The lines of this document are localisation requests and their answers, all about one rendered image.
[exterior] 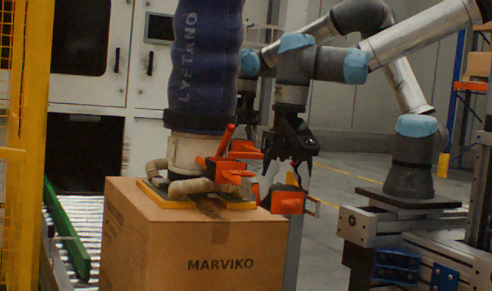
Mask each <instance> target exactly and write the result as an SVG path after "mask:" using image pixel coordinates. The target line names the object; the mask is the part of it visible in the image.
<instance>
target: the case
mask: <svg viewBox="0 0 492 291"><path fill-rule="evenodd" d="M137 179H148V177H134V176H106V177H105V188H104V199H103V211H102V232H101V242H100V248H101V254H100V265H99V290H100V291H281V287H283V272H284V265H285V257H286V243H287V236H288V228H289V220H288V219H285V217H283V216H281V215H280V214H270V212H269V211H267V210H266V209H263V208H261V207H260V206H257V209H224V208H223V207H222V206H220V205H218V204H217V202H215V201H213V200H211V199H210V198H208V197H206V196H204V195H203V194H202V195H201V198H190V199H191V200H192V201H193V202H195V203H196V208H195V209H161V208H160V207H159V205H158V204H157V203H155V202H154V201H153V200H152V199H150V198H149V197H148V196H147V195H146V194H145V193H144V191H143V190H141V189H140V188H139V187H138V186H137V185H136V180H137Z"/></svg>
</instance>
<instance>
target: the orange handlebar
mask: <svg viewBox="0 0 492 291"><path fill-rule="evenodd" d="M240 150H241V151H244V152H228V157H233V158H236V159H260V160H263V156H264V154H262V153H260V150H259V149H257V148H254V147H251V146H249V145H245V144H241V146H240ZM195 161H196V162H197V164H199V165H201V166H204V167H206V165H205V158H203V157H202V156H197V157H196V158H195ZM220 175H221V176H222V177H223V178H225V179H228V180H226V181H225V182H228V183H229V184H231V185H233V186H240V182H241V177H254V176H256V174H255V173H253V172H250V171H243V170H241V169H237V170H227V169H222V170H221V171H220ZM257 186H258V185H254V186H251V188H250V190H251V193H254V194H256V195H257ZM302 204H303V201H302V200H301V199H287V198H283V199H281V200H280V201H279V202H278V206H280V207H281V208H283V209H299V208H300V207H301V206H302Z"/></svg>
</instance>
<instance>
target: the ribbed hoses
mask: <svg viewBox="0 0 492 291"><path fill-rule="evenodd" d="M165 169H166V170H167V169H168V160H166V159H165V158H160V159H152V160H149V161H148V162H147V164H146V173H147V174H146V175H147V177H148V180H149V181H152V178H154V176H155V175H159V170H160V171H161V170H165ZM239 190H240V186H233V185H231V184H223V183H215V181H214V182H212V181H210V180H208V179H207V178H201V179H192V180H191V179H190V180H186V181H184V180H183V181H175V182H172V183H170V185H169V188H168V197H169V198H174V199H179V198H182V195H184V194H185V195H187V194H190V193H192V194H193V193H198V192H200V193H201V192H211V191H213V192H224V193H226V192H227V193H230V195H231V197H232V199H243V198H244V197H243V196H241V195H239Z"/></svg>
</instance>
